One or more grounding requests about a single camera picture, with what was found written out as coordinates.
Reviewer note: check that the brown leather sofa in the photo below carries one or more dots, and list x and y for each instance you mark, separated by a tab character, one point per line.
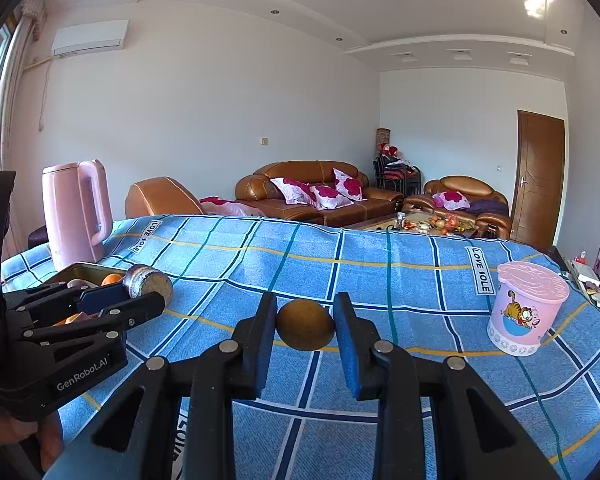
260	190

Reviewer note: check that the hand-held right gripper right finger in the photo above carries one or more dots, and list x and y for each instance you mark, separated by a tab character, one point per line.
352	355

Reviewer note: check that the tall patterned floor vase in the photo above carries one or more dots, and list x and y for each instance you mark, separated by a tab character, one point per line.
383	137

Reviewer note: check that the person's left hand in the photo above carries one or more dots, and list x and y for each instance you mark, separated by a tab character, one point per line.
50	440

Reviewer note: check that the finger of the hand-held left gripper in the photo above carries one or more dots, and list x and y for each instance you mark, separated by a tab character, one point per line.
130	312
95	300

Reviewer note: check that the pink electric kettle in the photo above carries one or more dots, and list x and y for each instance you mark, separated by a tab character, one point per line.
72	220

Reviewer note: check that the dark purple blanket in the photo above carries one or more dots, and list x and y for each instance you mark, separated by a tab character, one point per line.
490	207

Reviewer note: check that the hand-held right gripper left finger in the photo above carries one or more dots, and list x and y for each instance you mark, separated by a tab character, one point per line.
260	350

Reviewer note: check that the dark round stool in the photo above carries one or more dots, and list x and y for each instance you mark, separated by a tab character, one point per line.
37	237

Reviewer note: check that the white and magenta floral pillow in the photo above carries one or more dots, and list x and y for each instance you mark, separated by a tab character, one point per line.
451	200
331	196
349	183
295	190

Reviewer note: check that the red and white cloth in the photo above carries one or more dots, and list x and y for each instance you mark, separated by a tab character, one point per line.
225	205

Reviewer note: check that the brown kiwi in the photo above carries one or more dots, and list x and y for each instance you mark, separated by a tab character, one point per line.
305	325

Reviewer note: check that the pink metal tin box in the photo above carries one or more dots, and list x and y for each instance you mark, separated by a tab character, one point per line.
75	271

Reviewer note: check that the dark glass jar with label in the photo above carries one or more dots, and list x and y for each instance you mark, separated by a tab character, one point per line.
147	284

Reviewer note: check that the window with curtain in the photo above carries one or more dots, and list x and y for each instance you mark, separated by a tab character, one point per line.
2	90

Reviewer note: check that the pink cartoon bucket with lid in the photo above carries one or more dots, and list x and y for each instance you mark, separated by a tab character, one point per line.
522	315

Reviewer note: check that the brown wooden door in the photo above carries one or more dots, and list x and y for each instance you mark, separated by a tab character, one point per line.
537	180

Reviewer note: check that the stacked dark chairs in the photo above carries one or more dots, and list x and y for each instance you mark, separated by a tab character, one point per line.
397	175

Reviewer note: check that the small orange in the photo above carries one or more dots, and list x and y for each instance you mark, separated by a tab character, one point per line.
112	278

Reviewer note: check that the white wall air conditioner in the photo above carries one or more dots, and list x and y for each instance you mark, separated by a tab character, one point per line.
90	37

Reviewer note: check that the cluttered coffee table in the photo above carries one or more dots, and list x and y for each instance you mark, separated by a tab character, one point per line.
420	224

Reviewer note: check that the blue checked tablecloth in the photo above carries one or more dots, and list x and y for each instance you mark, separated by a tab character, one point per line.
380	270

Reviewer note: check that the red plush toy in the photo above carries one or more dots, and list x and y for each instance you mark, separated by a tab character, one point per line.
389	150

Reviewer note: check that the brown leather armchair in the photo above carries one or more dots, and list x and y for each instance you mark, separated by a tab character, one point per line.
460	183

